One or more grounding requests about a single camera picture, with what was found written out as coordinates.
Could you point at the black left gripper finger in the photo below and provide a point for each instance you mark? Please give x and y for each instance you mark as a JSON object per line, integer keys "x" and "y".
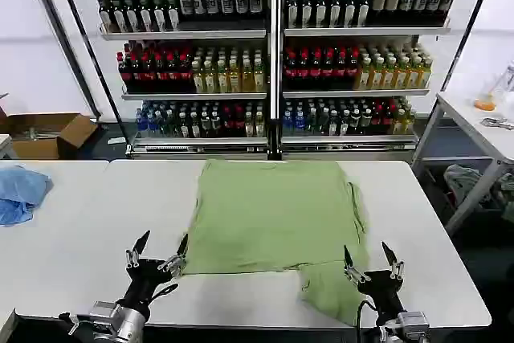
{"x": 134, "y": 256}
{"x": 176, "y": 260}

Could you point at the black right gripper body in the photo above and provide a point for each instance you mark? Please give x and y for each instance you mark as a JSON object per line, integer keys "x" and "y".
{"x": 381, "y": 287}

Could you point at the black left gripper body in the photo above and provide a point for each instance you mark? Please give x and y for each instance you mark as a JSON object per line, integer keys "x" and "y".
{"x": 142, "y": 278}

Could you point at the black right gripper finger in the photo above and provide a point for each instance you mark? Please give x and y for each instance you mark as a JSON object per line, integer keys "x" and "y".
{"x": 350, "y": 266}
{"x": 395, "y": 268}

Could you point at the green shirt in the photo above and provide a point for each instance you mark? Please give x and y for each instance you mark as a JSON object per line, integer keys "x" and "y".
{"x": 273, "y": 214}

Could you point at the pile of clothes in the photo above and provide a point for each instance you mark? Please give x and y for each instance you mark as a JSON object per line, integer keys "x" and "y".
{"x": 467, "y": 182}

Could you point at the small white floor scrap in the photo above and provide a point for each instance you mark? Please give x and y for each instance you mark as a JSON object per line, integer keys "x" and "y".
{"x": 116, "y": 141}

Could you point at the blue cloth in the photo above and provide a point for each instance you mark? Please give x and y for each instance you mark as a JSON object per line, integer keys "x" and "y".
{"x": 20, "y": 194}

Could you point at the brown cardboard box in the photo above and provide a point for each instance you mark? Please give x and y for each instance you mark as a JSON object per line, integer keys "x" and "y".
{"x": 44, "y": 134}

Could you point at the white side table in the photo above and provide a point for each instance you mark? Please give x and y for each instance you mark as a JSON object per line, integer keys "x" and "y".
{"x": 462, "y": 112}

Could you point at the silver pliers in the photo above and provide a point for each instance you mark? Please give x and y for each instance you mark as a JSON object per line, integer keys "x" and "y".
{"x": 498, "y": 123}

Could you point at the orange object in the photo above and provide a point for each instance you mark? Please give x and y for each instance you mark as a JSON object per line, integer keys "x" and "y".
{"x": 484, "y": 103}

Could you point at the black slanted pole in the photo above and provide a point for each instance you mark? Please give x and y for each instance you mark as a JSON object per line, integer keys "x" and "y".
{"x": 90, "y": 62}
{"x": 60, "y": 33}
{"x": 467, "y": 25}

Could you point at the clear plastic bottle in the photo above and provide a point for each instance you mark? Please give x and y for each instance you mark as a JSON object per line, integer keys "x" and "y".
{"x": 505, "y": 80}

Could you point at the metal shelf with bottles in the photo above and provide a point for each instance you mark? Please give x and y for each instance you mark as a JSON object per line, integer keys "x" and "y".
{"x": 273, "y": 58}

